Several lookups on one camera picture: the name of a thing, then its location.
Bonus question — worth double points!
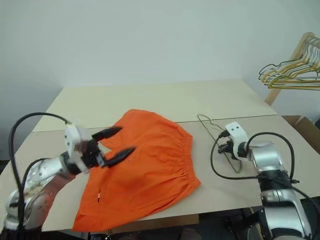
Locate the yellow wire hanger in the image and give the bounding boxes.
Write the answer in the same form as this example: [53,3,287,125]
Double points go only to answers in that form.
[266,42,320,90]
[261,37,320,85]

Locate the brown cardboard box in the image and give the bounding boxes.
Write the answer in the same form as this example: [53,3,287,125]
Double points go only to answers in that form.
[281,115,320,151]

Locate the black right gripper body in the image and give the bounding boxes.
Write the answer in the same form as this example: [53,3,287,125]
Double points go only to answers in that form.
[217,139,236,159]

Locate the light wooden clothes rack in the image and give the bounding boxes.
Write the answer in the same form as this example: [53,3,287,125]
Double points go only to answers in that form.
[264,31,320,106]

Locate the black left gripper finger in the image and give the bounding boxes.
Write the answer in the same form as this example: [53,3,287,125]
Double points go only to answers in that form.
[103,146,137,169]
[91,126,124,142]

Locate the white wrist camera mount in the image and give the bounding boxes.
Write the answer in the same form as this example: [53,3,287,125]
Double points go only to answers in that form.
[224,121,249,160]
[63,121,89,174]

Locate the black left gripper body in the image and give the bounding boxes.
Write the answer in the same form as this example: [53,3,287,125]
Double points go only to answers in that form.
[77,138,107,171]

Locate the orange shorts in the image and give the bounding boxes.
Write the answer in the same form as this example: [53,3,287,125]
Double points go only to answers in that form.
[71,108,202,233]

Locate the dark green wire hanger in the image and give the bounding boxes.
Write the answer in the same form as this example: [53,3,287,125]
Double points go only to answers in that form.
[258,58,302,81]

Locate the grey wire hanger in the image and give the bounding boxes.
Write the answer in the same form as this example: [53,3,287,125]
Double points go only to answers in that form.
[196,113,242,174]

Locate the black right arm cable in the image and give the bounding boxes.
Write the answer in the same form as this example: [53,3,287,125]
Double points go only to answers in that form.
[210,131,320,205]

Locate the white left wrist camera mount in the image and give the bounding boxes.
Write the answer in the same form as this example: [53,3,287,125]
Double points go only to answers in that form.
[63,121,89,174]

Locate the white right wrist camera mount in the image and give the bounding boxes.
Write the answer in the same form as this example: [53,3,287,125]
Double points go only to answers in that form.
[224,121,249,160]

